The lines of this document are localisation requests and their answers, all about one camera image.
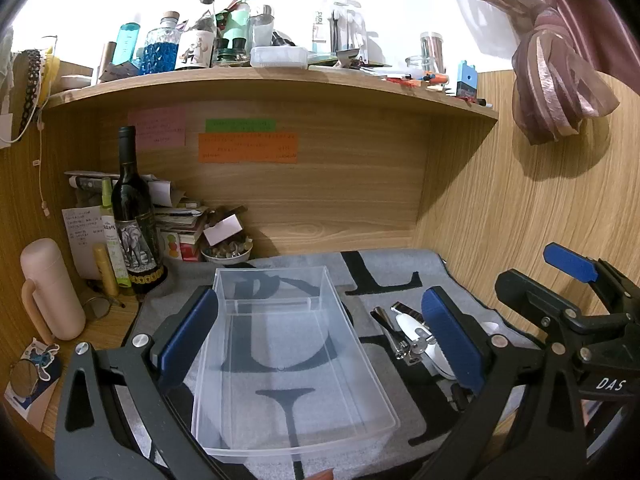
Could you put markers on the clear plastic container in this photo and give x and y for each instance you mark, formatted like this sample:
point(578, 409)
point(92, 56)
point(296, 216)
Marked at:
point(295, 360)

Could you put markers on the orange sticky note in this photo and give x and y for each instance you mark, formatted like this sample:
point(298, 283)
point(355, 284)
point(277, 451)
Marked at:
point(247, 149)

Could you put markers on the clear plastic lidded box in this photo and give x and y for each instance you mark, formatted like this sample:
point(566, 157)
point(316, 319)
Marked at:
point(277, 57)

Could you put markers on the white bowl of stones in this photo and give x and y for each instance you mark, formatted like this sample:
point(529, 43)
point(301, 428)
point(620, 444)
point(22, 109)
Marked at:
point(225, 252)

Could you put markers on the pink curtain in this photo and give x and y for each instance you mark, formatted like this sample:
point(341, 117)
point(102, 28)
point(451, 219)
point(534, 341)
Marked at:
point(555, 75)

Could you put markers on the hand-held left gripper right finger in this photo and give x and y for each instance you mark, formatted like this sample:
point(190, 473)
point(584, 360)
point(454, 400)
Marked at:
point(450, 340)

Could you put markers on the white handheld device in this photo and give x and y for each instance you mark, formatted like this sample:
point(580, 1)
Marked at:
point(411, 327)

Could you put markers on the red box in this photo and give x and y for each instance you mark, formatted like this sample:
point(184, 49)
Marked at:
point(190, 251)

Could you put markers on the blue liquid glass bottle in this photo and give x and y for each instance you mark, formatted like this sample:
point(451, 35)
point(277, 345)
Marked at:
point(160, 52)

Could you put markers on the green sticky note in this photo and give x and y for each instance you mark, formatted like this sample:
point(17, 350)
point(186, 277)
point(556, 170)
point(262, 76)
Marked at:
point(240, 125)

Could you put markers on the shiny foil jar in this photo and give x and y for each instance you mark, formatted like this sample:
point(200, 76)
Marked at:
point(432, 47)

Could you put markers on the pink sticky note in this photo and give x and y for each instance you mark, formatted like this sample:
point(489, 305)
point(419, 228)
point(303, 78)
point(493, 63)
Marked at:
point(157, 127)

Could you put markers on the dark wine bottle elephant label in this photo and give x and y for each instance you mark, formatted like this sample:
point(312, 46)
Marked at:
point(135, 230)

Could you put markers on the blue cartoon sticker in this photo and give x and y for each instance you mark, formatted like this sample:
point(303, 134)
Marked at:
point(42, 355)

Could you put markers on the round metal-rim mirror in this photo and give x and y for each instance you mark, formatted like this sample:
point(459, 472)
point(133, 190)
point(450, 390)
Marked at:
point(97, 307)

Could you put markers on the white card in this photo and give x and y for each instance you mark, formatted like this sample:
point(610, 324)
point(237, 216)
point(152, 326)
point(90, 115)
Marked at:
point(224, 230)

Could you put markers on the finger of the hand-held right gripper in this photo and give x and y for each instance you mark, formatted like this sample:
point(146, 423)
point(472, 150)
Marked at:
point(530, 295)
point(572, 262)

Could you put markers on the yellow tube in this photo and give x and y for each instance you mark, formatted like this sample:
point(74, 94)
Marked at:
point(106, 270)

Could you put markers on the black pen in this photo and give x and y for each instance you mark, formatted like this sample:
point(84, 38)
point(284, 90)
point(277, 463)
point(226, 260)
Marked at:
point(116, 301)

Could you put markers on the fruit print box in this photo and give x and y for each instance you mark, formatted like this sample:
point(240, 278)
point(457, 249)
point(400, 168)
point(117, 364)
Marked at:
point(171, 245)

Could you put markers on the orange quilted clothing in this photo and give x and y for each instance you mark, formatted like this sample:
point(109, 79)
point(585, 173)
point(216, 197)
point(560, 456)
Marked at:
point(320, 475)

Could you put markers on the white handwritten paper note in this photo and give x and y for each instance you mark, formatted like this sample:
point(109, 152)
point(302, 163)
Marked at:
point(80, 240)

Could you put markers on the teal bottle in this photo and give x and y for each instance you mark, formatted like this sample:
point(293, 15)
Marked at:
point(127, 42)

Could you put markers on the mint green bottle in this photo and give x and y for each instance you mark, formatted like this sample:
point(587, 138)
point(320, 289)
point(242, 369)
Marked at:
point(240, 20)

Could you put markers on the pink thermos bottle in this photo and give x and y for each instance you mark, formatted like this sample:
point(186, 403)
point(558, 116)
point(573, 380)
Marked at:
point(50, 285)

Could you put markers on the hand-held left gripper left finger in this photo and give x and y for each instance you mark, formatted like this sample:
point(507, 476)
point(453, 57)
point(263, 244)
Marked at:
point(190, 340)

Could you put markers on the clear plastic package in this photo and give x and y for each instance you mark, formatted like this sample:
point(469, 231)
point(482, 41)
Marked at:
point(342, 25)

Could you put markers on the blue plastic clip block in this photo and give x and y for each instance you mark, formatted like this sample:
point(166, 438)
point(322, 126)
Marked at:
point(467, 80)

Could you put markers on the white label corked bottle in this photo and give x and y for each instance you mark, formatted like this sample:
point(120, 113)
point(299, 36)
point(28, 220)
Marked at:
point(196, 49)

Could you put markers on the round brown disc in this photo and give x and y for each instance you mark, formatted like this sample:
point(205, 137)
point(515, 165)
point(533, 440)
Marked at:
point(24, 377)

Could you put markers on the green white lotion tube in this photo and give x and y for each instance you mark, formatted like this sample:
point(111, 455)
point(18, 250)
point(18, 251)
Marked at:
point(108, 230)

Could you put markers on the rolled magazine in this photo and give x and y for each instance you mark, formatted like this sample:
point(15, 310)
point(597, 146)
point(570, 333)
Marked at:
point(87, 181)

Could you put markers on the stack of books and papers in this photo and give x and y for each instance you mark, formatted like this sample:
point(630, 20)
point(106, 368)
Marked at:
point(180, 217)

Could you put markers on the grey letter-print mat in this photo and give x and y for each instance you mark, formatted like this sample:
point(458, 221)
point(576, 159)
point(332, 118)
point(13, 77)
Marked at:
point(390, 270)

